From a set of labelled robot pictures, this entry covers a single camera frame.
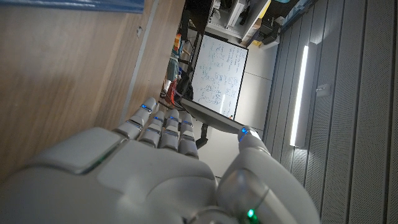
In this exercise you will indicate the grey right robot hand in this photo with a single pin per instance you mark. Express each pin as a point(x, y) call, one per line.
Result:
point(149, 180)

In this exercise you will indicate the blue hardcover book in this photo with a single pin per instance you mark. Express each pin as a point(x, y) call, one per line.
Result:
point(71, 5)

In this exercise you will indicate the black computer monitor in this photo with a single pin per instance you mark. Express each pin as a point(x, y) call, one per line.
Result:
point(214, 118)

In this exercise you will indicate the teal box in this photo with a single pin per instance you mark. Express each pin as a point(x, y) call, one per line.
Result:
point(173, 69)

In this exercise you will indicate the colourful puzzle cube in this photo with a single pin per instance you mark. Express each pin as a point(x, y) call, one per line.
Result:
point(177, 42)

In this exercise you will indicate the long ceiling light strip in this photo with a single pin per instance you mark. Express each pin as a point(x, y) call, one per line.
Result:
point(300, 93)

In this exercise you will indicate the white shelf cabinet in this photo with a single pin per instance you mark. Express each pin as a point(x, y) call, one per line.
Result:
point(236, 15)

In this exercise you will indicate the small grey ceiling sensor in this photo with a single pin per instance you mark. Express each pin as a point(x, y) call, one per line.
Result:
point(323, 90)

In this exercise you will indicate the whiteboard with black frame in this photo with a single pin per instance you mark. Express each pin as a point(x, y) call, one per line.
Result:
point(219, 76)

